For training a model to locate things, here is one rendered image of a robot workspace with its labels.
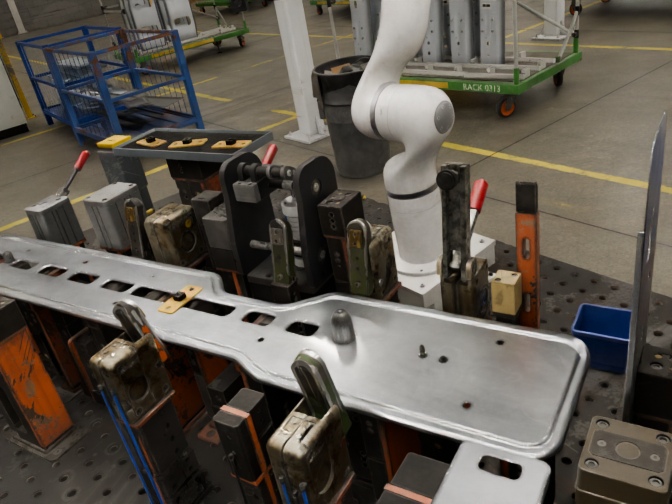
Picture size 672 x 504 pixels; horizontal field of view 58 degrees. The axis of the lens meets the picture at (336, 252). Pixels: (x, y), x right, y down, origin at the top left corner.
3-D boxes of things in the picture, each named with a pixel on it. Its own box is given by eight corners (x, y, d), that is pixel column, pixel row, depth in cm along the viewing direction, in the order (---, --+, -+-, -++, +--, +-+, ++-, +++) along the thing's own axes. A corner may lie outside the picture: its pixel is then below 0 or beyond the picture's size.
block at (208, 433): (196, 437, 120) (151, 318, 106) (237, 394, 129) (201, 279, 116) (217, 445, 117) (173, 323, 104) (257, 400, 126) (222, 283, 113)
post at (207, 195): (236, 354, 142) (188, 197, 123) (249, 341, 146) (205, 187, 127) (253, 358, 139) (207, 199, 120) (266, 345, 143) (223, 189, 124)
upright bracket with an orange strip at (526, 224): (521, 451, 104) (513, 183, 81) (523, 445, 105) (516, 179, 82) (538, 456, 103) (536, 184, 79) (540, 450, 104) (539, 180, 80)
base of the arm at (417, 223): (427, 225, 160) (416, 161, 150) (480, 248, 145) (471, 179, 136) (370, 258, 153) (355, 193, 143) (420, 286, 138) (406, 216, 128)
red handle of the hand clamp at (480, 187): (440, 265, 91) (467, 176, 96) (444, 271, 93) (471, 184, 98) (467, 269, 89) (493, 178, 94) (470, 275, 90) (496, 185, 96)
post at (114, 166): (149, 300, 171) (94, 152, 150) (168, 286, 176) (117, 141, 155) (168, 304, 167) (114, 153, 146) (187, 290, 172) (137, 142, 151)
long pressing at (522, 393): (-81, 281, 137) (-85, 275, 136) (8, 234, 153) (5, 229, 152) (553, 471, 65) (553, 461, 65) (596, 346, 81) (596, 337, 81)
